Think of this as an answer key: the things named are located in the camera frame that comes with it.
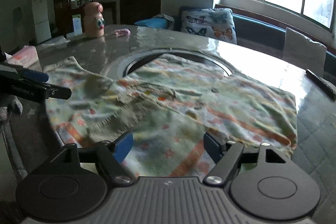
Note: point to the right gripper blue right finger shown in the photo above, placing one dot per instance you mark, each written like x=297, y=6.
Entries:
x=215, y=147

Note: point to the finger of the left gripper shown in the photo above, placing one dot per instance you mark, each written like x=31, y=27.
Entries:
x=58, y=92

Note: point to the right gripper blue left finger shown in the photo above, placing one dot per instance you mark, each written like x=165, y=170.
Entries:
x=122, y=147

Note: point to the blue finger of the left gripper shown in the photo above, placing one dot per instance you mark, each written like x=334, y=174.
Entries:
x=36, y=76

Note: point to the floral green patterned garment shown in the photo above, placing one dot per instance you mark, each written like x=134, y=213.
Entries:
x=168, y=107

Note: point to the pink tissue pack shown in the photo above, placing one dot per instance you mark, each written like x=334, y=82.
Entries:
x=25, y=57

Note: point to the round recessed table hob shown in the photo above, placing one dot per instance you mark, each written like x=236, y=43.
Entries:
x=129, y=63

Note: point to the white refrigerator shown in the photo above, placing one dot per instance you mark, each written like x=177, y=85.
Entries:
x=41, y=20

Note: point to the pink cartoon face bottle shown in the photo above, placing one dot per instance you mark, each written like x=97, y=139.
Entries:
x=93, y=20

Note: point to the small pink object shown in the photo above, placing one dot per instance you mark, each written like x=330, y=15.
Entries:
x=121, y=33

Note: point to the teal window bench sofa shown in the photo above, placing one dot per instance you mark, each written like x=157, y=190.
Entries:
x=271, y=34

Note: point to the butterfly print pillow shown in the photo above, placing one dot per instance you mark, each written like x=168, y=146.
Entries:
x=212, y=23

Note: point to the black remote control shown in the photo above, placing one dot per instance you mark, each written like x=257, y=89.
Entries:
x=321, y=84

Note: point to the blue folded blanket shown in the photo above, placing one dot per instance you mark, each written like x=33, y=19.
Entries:
x=162, y=21

